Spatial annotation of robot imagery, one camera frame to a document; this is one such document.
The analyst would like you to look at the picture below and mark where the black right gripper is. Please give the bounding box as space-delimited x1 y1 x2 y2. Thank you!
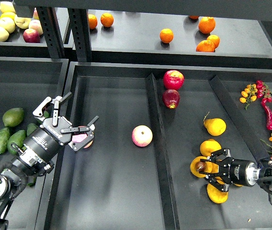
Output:
200 148 260 192

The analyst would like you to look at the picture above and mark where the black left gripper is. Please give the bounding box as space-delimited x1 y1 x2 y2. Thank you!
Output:
22 92 99 167

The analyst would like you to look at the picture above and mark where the yellow pear with brown end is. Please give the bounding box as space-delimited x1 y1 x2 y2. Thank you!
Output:
190 156 219 178

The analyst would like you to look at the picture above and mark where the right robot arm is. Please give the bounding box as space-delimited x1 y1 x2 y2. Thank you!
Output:
198 149 272 203

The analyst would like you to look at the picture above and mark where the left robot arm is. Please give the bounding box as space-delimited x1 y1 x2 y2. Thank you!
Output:
0 92 99 230

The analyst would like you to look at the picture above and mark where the yellow pear under gripper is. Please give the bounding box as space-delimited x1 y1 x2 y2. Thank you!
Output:
212 177 225 184

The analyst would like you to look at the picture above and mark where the dark green avocado top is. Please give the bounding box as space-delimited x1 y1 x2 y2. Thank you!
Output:
36 111 50 124

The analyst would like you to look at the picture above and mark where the round yellow pear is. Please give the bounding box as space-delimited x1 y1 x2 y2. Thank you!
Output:
200 139 222 157

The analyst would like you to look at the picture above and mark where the dark avocado middle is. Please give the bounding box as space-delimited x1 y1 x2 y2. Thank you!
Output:
26 123 38 136

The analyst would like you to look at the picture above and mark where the yellow pear lower right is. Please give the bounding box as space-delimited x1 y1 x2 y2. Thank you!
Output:
207 184 228 204

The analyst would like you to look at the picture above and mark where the green avocado centre pile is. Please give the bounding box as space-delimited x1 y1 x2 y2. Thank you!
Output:
7 130 26 155

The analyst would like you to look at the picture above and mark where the yellow pear with stem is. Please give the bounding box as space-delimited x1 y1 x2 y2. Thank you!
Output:
203 112 226 136

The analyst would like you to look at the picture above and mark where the light green avocado top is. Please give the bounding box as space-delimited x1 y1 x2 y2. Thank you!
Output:
2 107 24 127

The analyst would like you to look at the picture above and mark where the pink apple in left section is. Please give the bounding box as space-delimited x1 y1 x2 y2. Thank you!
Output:
72 133 93 149

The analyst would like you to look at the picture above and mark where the black tray divider right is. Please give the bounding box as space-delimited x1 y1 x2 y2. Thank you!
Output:
209 76 272 167

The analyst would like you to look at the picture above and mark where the black tray divider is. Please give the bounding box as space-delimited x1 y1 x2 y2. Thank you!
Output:
146 73 180 230
209 76 272 167

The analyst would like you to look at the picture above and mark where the black tray divider left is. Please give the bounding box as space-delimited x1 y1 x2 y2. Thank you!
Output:
146 73 180 230

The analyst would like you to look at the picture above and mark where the black left tray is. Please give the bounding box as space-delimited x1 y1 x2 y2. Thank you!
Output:
0 57 69 230

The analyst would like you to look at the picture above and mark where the black tray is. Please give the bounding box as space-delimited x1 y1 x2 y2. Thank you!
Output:
0 57 69 230
48 62 272 230

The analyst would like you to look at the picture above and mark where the red chili pepper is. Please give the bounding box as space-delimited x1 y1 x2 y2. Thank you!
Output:
261 98 272 131

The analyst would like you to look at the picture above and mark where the orange cherry tomato bunch left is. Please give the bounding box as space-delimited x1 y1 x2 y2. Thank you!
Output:
239 84 258 110

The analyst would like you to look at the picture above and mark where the pink apple centre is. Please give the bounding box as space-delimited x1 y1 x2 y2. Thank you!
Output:
131 125 153 147

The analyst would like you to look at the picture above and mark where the black middle tray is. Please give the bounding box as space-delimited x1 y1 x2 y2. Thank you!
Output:
48 62 272 230

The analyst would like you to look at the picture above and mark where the dark red apple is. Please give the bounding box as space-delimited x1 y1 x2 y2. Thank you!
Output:
162 89 180 109

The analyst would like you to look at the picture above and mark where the red cherry tomato bunch top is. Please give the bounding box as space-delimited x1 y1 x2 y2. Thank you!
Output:
256 80 272 103

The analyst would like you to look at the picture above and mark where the red apple on left shelf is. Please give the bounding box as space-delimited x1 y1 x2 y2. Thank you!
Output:
23 28 40 43

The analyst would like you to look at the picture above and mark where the bright red apple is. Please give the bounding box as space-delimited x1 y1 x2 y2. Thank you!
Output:
163 70 185 91

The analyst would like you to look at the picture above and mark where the pale pink apple on shelf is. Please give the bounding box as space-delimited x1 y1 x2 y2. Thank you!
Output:
29 20 43 36

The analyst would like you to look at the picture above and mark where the yellow apple with stem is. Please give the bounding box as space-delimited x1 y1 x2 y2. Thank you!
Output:
14 15 31 29

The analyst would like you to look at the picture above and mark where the black shelf post left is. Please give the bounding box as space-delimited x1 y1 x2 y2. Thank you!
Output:
36 6 65 58

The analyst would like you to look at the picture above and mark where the black shelf post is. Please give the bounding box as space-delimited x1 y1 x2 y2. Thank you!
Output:
36 6 65 58
68 8 93 62

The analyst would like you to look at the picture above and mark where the black shelf post right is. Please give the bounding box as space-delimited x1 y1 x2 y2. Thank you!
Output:
68 8 93 62

